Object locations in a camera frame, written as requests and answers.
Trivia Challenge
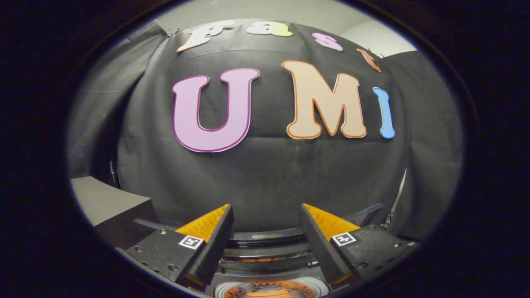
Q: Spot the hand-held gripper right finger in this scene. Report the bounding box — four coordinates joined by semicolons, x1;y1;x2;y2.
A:
299;203;414;289

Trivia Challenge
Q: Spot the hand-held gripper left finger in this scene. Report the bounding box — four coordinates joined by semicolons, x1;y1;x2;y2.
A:
124;204;235;290

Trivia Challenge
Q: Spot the grey washing machine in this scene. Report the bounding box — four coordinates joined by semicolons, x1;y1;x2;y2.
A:
209;257;332;298

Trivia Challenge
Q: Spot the metal backdrop stand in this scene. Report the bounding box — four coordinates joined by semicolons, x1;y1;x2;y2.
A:
387;168;408;228

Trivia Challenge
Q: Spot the grey cabinet with dark top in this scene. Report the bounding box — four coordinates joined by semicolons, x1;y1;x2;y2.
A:
70;176;158;249

